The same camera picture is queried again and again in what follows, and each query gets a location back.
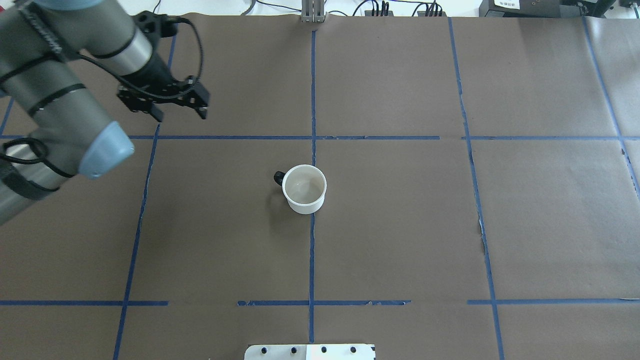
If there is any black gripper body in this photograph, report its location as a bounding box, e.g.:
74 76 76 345
117 53 210 113

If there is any brown paper table cover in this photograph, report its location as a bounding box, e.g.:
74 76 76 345
1 14 639 360

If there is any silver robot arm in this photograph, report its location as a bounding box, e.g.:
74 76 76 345
1 0 210 224

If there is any black power strip left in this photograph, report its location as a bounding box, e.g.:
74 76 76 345
363 0 394 18

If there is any white smiley face mug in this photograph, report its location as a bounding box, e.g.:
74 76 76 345
273 164 328 215

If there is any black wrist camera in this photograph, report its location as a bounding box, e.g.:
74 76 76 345
131 10 178 40

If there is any blue tape strip lengthwise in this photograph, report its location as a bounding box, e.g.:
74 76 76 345
446 17 505 360
112 35 179 360

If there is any black power strip right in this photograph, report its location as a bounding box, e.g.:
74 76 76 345
411 0 447 18

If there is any blue tape strip left lengthwise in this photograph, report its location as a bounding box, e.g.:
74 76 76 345
112 35 179 360

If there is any black box with label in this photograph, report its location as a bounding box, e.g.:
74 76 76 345
478 0 616 19

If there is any black power strip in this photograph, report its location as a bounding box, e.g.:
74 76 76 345
363 0 394 18
411 0 447 18

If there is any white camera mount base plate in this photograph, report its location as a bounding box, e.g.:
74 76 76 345
243 343 377 360

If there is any blue tape strip far crosswise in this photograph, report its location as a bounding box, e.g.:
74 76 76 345
0 134 441 142

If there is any grey aluminium frame post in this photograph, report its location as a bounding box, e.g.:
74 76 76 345
301 0 327 23

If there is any blue tape strip crosswise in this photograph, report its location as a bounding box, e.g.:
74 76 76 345
466 298 640 306
0 134 441 142

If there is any black camera cable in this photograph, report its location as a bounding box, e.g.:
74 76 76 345
75 17 205 100

